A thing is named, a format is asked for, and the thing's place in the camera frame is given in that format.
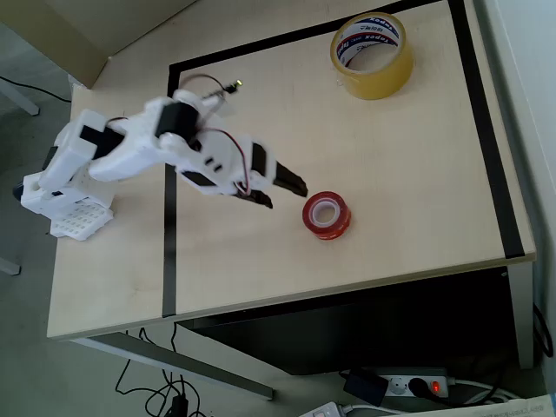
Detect black looped cable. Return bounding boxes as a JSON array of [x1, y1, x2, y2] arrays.
[[532, 301, 556, 360]]

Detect grey power strip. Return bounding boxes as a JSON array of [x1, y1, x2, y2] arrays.
[[376, 367, 449, 399]]

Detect black round plug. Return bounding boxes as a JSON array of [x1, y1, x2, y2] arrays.
[[407, 376, 432, 399]]

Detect white neighbouring desk leg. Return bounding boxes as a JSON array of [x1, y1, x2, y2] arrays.
[[0, 77, 41, 116]]

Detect black tape strip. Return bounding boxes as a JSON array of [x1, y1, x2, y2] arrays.
[[168, 0, 449, 76], [161, 63, 182, 318], [447, 0, 525, 258]]

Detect grey desk leg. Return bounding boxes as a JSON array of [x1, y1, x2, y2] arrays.
[[506, 259, 535, 370]]

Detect red tape roll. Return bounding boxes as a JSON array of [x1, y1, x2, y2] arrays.
[[301, 189, 352, 242]]

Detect black floor cables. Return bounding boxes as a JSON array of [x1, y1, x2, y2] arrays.
[[115, 323, 206, 417]]

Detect grey desk frame beam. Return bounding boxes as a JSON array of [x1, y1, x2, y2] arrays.
[[71, 332, 275, 401]]

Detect black power adapter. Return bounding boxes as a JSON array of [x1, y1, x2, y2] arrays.
[[342, 368, 388, 407]]

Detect white power strip cable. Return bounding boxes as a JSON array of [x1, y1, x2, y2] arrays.
[[446, 376, 520, 406]]

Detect printed paper sheet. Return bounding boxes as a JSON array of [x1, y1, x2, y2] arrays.
[[471, 393, 556, 417]]

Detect yellow packing tape roll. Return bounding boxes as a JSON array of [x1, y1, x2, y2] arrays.
[[329, 11, 414, 101]]

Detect red black servo cable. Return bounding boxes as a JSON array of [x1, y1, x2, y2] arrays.
[[203, 128, 254, 195]]

